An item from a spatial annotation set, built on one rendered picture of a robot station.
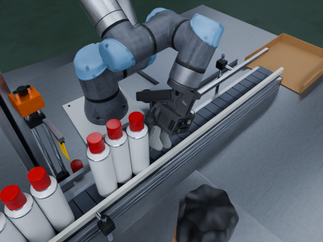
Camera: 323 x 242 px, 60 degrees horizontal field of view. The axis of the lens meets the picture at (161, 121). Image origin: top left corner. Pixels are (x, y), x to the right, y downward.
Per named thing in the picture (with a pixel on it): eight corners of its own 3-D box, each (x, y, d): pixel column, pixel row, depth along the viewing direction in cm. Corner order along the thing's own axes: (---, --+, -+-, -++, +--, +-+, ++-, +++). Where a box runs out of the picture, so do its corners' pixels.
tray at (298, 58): (300, 94, 106) (304, 86, 103) (242, 65, 119) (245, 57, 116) (334, 63, 120) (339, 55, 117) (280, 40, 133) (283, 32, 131)
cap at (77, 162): (81, 175, 81) (79, 169, 78) (70, 173, 81) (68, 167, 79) (86, 166, 83) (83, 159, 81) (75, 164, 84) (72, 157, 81)
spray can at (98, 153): (106, 202, 70) (91, 151, 55) (93, 189, 72) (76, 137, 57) (122, 189, 72) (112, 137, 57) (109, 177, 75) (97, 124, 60)
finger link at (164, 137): (159, 162, 73) (173, 133, 69) (144, 149, 76) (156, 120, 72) (167, 160, 75) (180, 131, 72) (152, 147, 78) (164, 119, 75)
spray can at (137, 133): (140, 180, 74) (135, 128, 59) (127, 169, 76) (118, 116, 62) (154, 168, 77) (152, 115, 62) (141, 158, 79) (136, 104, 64)
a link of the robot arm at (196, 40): (205, 16, 66) (233, 29, 61) (186, 59, 70) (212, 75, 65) (184, 7, 60) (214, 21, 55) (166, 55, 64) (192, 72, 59)
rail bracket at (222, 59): (226, 101, 103) (234, 63, 92) (211, 91, 107) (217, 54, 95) (231, 96, 105) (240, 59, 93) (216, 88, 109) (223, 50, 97)
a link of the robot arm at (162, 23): (130, 16, 65) (160, 32, 59) (166, 0, 70) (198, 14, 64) (134, 45, 71) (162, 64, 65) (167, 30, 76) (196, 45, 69)
